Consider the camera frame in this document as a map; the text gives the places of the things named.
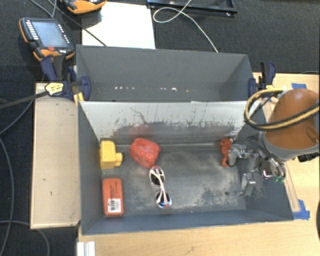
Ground yellow plastic block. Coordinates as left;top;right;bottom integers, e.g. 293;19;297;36
99;140;124;170

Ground white sunglasses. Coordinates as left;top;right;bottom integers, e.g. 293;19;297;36
148;165;173;209

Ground pale wood board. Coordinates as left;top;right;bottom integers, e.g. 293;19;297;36
30;82;82;230

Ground orange box with barcode label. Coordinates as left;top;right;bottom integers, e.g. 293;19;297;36
101;177;125;218

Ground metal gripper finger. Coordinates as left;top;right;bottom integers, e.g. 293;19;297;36
228;143;249;167
240;172;258;197

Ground orange toy figure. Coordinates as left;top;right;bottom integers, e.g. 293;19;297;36
218;138;235;168

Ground grey metal bin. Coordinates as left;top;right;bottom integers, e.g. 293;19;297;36
74;44;295;236

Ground black cylinder on white bracket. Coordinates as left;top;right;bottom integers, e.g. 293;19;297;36
297;152;320;163

